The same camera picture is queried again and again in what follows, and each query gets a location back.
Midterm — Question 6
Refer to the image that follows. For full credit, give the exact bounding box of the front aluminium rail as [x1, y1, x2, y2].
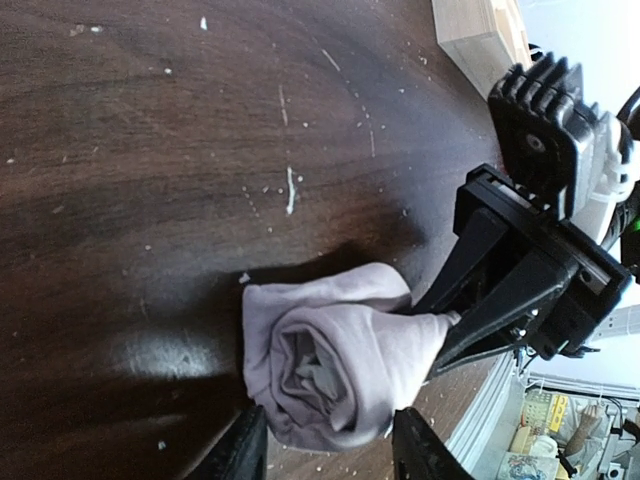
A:
[446, 355, 525, 479]

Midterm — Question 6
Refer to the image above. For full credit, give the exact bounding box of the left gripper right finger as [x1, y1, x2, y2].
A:
[392, 407, 473, 480]

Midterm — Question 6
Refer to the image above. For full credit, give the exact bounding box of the wooden compartment tray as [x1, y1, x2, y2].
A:
[432, 0, 533, 98]

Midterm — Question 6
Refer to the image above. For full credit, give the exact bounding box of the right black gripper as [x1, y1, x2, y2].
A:
[412, 165, 631, 378]

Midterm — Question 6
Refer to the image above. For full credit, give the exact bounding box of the mauve and cream underwear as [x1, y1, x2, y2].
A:
[242, 263, 460, 452]

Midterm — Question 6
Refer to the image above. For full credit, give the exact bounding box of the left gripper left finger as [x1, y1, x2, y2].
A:
[189, 407, 268, 480]

